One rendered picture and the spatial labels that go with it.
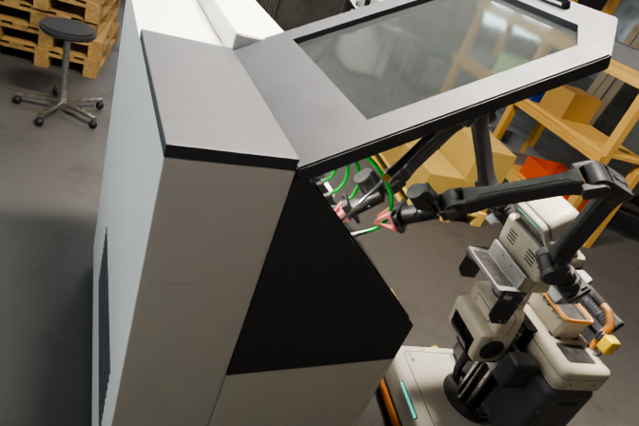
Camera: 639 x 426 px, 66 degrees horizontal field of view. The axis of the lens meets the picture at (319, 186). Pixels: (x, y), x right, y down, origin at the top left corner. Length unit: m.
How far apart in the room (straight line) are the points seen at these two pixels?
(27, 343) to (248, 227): 1.62
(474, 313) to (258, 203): 1.28
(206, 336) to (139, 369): 0.18
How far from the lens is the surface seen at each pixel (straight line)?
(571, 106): 5.51
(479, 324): 2.11
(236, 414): 1.67
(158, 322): 1.28
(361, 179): 1.57
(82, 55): 5.16
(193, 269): 1.17
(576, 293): 1.85
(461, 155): 4.53
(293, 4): 9.24
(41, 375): 2.46
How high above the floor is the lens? 1.95
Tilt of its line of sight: 28 degrees down
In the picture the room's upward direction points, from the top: 21 degrees clockwise
